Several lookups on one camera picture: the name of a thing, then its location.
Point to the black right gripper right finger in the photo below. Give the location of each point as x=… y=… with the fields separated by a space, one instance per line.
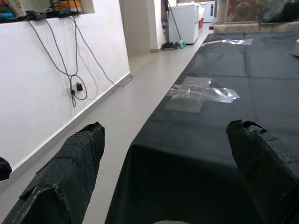
x=268 y=175

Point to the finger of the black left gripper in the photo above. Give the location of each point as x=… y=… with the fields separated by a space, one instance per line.
x=3 y=168

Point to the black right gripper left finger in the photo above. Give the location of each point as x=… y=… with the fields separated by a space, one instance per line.
x=70 y=168

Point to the black tablecloth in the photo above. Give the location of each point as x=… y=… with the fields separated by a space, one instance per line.
x=210 y=140

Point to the black power adapter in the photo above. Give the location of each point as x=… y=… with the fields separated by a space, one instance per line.
x=80 y=86

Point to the large clear tape patch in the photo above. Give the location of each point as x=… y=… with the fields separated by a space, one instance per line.
x=201 y=93

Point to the cream plastic table top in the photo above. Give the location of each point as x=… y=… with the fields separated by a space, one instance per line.
x=296 y=47

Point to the small clear tape patch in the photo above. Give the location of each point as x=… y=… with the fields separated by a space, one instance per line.
x=233 y=42

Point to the beige patterned bench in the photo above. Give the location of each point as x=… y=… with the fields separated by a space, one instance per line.
x=245 y=26

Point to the small blue gadget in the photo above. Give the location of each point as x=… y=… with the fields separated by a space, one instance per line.
x=5 y=15

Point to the black network box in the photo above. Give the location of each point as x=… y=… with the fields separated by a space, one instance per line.
x=35 y=16

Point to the dark floor mop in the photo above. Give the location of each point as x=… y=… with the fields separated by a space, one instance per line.
x=174 y=45

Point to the black plastic bag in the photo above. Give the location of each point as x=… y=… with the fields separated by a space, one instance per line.
x=285 y=11

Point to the orange plastic tray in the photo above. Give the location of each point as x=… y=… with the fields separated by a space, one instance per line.
x=70 y=3

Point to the white appliance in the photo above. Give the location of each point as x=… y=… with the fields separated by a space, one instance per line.
x=184 y=23

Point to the white low cabinet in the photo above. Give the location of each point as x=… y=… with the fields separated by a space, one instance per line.
x=208 y=11

